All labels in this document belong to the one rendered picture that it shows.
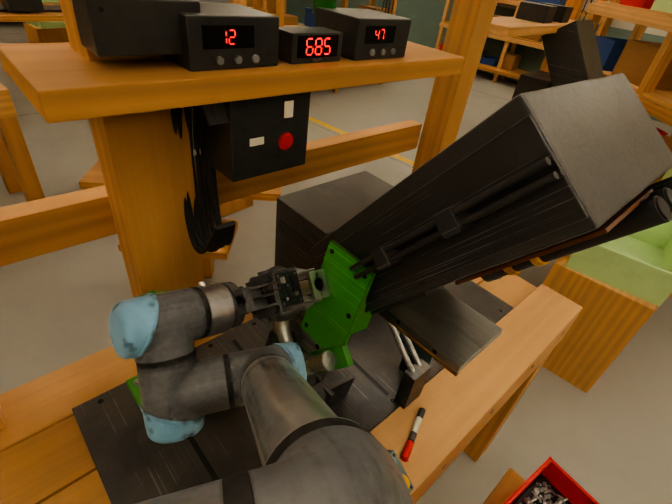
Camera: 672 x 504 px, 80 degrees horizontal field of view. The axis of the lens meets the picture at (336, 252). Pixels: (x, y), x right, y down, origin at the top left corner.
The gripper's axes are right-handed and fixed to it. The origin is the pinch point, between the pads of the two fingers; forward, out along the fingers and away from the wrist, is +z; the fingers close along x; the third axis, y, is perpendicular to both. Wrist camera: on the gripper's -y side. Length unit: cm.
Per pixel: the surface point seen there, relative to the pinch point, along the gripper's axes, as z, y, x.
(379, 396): 18.8, -7.1, -28.1
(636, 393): 208, 3, -96
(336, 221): 12.4, -0.7, 12.5
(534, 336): 67, 12, -29
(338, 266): 2.4, 6.0, 2.3
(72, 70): -34.4, 2.3, 35.3
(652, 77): 307, 47, 85
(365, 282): 2.4, 11.4, -1.8
